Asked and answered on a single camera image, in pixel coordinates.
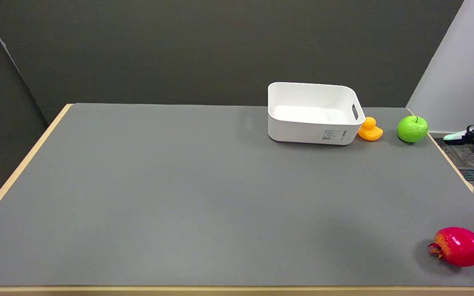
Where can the red pomegranate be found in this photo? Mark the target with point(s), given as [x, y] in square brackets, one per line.
[459, 246]

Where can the green apple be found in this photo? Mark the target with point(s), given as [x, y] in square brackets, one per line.
[412, 129]

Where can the orange rubber duck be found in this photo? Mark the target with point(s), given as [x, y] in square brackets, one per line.
[370, 130]

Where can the white plastic storage bin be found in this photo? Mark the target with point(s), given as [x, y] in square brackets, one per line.
[311, 119]

